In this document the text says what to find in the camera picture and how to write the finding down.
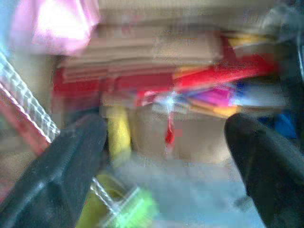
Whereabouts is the red flat box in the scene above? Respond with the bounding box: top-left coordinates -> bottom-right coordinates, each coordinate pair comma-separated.
52,68 -> 176,100

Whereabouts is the yellow cylinder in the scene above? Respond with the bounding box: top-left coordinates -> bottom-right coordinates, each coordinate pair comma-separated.
106,108 -> 133,162

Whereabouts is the green brush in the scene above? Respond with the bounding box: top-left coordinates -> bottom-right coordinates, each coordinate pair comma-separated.
104,187 -> 159,228

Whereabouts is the clear plastic rail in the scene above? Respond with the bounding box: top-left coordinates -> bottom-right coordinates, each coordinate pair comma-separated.
0,51 -> 61,143

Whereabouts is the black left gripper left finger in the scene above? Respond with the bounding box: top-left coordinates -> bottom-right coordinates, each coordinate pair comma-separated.
0,113 -> 108,228

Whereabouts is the pink cloth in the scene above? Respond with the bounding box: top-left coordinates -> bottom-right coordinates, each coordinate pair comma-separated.
10,0 -> 102,56

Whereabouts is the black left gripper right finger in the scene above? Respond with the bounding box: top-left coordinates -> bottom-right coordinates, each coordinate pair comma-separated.
224,113 -> 304,228

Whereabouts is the brown cardboard box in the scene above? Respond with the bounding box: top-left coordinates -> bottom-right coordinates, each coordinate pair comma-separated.
132,106 -> 232,164

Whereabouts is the colourful paper stack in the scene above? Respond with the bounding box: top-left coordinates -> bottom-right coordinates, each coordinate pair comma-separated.
136,80 -> 243,118

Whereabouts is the flattened brown cardboard stack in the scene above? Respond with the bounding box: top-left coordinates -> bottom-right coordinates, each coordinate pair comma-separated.
57,9 -> 224,83

